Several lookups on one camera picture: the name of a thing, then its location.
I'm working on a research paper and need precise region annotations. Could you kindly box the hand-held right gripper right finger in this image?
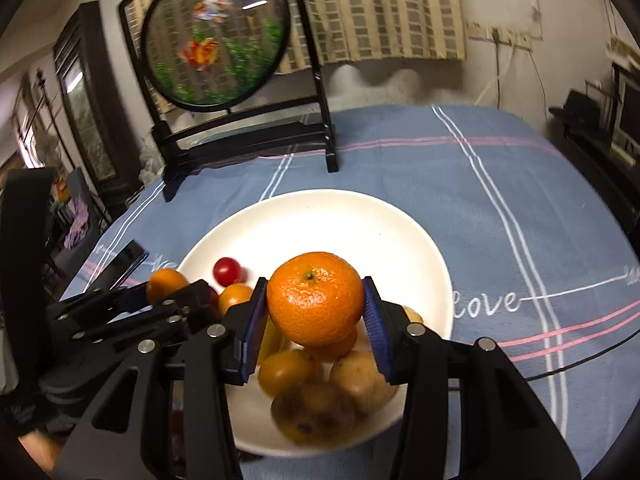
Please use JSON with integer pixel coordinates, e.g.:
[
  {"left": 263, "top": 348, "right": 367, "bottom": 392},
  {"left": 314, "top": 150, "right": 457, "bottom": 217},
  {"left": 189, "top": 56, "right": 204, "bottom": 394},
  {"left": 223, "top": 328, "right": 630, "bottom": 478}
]
[{"left": 361, "top": 275, "right": 581, "bottom": 480}]

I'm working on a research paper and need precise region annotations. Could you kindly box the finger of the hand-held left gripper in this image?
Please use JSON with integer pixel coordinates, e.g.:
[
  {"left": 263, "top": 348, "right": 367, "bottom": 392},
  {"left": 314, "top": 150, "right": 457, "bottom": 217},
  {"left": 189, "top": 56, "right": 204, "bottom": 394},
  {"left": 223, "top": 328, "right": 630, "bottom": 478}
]
[
  {"left": 70, "top": 279, "right": 222, "bottom": 357},
  {"left": 47, "top": 282, "right": 152, "bottom": 329}
]

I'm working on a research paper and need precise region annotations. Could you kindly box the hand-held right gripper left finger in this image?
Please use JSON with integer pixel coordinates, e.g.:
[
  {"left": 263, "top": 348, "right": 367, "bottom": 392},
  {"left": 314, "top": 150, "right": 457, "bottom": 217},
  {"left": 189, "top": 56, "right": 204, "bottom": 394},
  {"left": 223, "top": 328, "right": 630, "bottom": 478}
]
[{"left": 52, "top": 276, "right": 271, "bottom": 480}]

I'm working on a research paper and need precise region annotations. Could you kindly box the large orange cherry tomato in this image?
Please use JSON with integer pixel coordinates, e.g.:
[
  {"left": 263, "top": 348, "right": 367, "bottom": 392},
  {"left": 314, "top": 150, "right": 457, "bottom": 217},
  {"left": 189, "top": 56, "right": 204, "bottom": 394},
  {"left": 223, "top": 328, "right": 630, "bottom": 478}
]
[{"left": 257, "top": 349, "right": 317, "bottom": 399}]

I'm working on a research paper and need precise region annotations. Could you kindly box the large orange mandarin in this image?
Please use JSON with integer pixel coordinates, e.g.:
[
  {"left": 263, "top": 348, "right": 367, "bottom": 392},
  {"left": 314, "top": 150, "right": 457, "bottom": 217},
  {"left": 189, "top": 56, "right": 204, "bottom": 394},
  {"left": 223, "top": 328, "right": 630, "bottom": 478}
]
[{"left": 266, "top": 252, "right": 365, "bottom": 347}]

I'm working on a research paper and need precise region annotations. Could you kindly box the white round plate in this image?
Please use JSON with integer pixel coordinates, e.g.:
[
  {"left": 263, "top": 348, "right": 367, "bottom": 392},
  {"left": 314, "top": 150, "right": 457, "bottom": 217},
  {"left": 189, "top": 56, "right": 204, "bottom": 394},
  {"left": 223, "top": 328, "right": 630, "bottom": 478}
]
[{"left": 176, "top": 189, "right": 455, "bottom": 458}]

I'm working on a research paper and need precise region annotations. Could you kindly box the person's left hand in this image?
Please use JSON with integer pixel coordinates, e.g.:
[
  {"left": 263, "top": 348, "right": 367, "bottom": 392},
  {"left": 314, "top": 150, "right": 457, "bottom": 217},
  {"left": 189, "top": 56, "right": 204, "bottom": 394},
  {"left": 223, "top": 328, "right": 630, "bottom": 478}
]
[{"left": 19, "top": 429, "right": 69, "bottom": 476}]

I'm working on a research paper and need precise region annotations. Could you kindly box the small orange cherry tomato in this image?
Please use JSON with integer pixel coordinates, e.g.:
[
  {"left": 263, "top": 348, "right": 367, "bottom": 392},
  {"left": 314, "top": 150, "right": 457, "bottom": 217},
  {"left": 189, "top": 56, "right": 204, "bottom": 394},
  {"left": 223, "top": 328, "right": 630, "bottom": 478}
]
[{"left": 216, "top": 283, "right": 254, "bottom": 317}]

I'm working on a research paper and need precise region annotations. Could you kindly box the black smartphone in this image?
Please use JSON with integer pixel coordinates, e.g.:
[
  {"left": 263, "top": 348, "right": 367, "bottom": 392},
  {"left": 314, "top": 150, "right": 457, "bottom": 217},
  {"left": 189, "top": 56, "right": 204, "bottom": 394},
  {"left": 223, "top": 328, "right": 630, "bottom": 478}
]
[{"left": 95, "top": 240, "right": 150, "bottom": 292}]

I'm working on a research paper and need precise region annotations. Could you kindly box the red cherry tomato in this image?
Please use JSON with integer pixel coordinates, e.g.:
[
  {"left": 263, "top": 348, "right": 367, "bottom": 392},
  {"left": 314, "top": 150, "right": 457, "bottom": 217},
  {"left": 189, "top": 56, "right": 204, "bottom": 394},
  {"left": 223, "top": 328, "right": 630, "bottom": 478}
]
[{"left": 213, "top": 257, "right": 244, "bottom": 286}]

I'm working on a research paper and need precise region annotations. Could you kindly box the dark wooden glass cabinet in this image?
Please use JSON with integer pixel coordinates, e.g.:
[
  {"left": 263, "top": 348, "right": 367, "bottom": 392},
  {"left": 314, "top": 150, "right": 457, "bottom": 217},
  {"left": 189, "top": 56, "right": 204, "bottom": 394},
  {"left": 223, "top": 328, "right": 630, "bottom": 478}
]
[{"left": 52, "top": 1, "right": 132, "bottom": 211}]

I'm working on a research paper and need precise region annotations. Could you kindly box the blue plaid tablecloth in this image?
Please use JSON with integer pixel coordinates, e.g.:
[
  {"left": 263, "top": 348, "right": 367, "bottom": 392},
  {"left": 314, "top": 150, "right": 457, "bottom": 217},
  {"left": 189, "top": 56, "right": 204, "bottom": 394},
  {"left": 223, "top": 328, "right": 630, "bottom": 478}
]
[{"left": 60, "top": 104, "right": 640, "bottom": 480}]

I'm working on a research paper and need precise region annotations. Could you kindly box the round embroidered screen black stand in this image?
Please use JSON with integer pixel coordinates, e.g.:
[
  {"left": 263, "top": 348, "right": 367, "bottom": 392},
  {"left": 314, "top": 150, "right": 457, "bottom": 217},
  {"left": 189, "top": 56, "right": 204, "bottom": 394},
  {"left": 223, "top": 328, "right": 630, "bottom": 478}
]
[{"left": 117, "top": 0, "right": 341, "bottom": 203}]

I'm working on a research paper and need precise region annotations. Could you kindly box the black side furniture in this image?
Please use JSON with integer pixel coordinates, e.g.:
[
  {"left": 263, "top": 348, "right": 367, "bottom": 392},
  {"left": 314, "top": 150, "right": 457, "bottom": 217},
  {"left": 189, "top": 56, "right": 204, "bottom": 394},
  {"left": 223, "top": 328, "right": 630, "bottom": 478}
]
[{"left": 547, "top": 60, "right": 640, "bottom": 233}]

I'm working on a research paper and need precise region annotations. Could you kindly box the striped beige curtain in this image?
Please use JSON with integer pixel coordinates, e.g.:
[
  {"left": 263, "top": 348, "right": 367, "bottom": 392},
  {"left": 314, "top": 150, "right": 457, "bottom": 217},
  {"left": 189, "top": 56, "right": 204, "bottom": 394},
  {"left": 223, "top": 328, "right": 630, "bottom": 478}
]
[{"left": 122, "top": 0, "right": 468, "bottom": 116}]

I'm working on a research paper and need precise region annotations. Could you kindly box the black cable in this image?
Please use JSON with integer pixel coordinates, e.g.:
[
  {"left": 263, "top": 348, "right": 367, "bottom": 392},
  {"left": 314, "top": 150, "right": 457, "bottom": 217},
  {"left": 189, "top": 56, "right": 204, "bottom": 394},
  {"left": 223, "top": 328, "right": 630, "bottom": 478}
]
[{"left": 447, "top": 331, "right": 640, "bottom": 392}]

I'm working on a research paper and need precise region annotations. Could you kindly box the white power cord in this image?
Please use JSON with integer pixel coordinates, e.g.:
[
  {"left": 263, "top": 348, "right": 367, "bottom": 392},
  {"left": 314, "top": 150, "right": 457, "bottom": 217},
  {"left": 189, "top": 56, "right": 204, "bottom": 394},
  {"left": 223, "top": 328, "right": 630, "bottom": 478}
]
[{"left": 475, "top": 40, "right": 502, "bottom": 107}]

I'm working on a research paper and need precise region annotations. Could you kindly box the white wall power strip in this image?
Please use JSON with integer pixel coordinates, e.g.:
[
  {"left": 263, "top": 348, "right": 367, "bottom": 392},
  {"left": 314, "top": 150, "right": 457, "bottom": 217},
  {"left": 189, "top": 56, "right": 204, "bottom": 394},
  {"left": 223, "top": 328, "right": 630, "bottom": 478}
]
[{"left": 465, "top": 20, "right": 534, "bottom": 52}]

